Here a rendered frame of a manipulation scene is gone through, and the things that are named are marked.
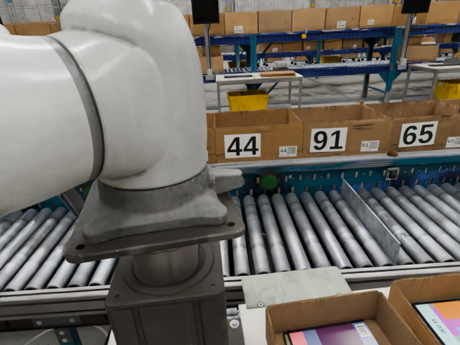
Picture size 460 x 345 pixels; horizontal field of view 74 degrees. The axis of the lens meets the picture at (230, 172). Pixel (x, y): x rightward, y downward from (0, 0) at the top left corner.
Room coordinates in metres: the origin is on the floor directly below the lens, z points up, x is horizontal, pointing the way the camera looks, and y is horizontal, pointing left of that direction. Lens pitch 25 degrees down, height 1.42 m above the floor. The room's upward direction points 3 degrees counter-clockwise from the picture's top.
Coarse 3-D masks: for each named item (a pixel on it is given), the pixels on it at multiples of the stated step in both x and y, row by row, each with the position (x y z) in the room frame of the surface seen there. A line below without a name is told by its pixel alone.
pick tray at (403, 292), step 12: (432, 276) 0.57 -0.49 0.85; (444, 276) 0.57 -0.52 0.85; (456, 276) 0.57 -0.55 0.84; (396, 288) 0.54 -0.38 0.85; (408, 288) 0.56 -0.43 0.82; (420, 288) 0.57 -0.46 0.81; (432, 288) 0.57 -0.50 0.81; (444, 288) 0.57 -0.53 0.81; (456, 288) 0.57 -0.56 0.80; (396, 300) 0.53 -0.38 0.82; (408, 300) 0.56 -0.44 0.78; (420, 300) 0.57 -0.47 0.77; (432, 300) 0.57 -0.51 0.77; (408, 312) 0.49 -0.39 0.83; (408, 324) 0.48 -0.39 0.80; (420, 324) 0.45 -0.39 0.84; (420, 336) 0.44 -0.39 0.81; (432, 336) 0.41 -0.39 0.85
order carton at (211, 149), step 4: (212, 112) 1.57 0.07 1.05; (208, 116) 1.56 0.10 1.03; (212, 116) 1.56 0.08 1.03; (208, 120) 1.56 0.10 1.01; (212, 120) 1.56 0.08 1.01; (208, 124) 1.56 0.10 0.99; (212, 124) 1.56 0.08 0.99; (208, 128) 1.56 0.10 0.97; (212, 128) 1.56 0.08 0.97; (208, 132) 1.28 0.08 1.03; (212, 132) 1.28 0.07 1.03; (208, 136) 1.28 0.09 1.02; (212, 136) 1.28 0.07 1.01; (208, 140) 1.28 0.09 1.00; (212, 140) 1.28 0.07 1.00; (208, 144) 1.28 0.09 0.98; (212, 144) 1.28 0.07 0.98; (208, 148) 1.28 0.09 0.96; (212, 148) 1.28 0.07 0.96; (208, 152) 1.28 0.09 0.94; (212, 152) 1.28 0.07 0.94; (208, 156) 1.28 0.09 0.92; (212, 156) 1.28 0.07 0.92; (208, 160) 1.28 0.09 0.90; (212, 160) 1.28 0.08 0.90
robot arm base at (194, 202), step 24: (216, 168) 0.44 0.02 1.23; (120, 192) 0.33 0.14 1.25; (144, 192) 0.33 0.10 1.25; (168, 192) 0.34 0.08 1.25; (192, 192) 0.36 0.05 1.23; (216, 192) 0.41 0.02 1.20; (96, 216) 0.33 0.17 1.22; (120, 216) 0.33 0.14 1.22; (144, 216) 0.33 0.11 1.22; (168, 216) 0.33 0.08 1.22; (192, 216) 0.33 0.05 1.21; (216, 216) 0.33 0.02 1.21; (96, 240) 0.30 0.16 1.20
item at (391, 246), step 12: (348, 192) 1.13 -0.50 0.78; (348, 204) 1.12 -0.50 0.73; (360, 204) 1.02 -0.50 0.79; (360, 216) 1.01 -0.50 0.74; (372, 216) 0.92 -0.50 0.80; (372, 228) 0.91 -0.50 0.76; (384, 228) 0.84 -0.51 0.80; (384, 240) 0.82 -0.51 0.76; (396, 240) 0.76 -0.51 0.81; (396, 252) 0.75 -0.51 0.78
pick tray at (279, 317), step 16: (288, 304) 0.51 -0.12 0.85; (304, 304) 0.51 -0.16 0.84; (320, 304) 0.52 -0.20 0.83; (336, 304) 0.52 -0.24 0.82; (352, 304) 0.53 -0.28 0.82; (368, 304) 0.53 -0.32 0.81; (384, 304) 0.51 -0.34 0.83; (272, 320) 0.50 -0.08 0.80; (288, 320) 0.51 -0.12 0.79; (304, 320) 0.51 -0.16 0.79; (320, 320) 0.52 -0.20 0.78; (336, 320) 0.52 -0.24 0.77; (368, 320) 0.53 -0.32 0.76; (384, 320) 0.50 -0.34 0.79; (400, 320) 0.46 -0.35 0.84; (272, 336) 0.44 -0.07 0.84; (384, 336) 0.48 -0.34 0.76; (400, 336) 0.44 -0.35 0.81; (416, 336) 0.41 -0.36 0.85
